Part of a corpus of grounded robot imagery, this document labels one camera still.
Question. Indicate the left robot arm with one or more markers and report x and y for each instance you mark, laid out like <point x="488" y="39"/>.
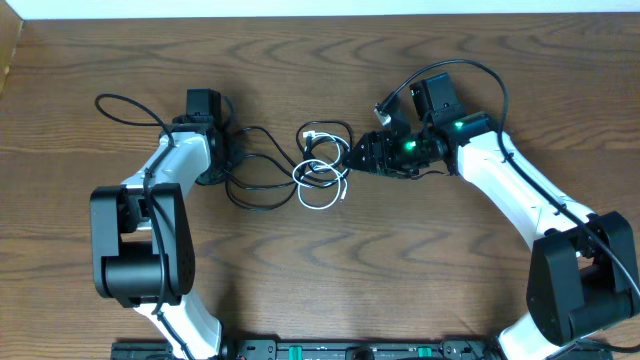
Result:
<point x="142" y="249"/>

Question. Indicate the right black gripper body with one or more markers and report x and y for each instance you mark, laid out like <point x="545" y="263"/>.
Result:
<point x="403" y="154"/>

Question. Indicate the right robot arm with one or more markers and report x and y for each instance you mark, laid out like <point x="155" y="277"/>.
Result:
<point x="583" y="274"/>

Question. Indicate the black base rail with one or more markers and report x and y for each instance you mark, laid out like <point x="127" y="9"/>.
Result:
<point x="266" y="349"/>

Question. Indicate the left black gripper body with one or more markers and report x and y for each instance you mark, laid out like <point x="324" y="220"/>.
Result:
<point x="223" y="168"/>

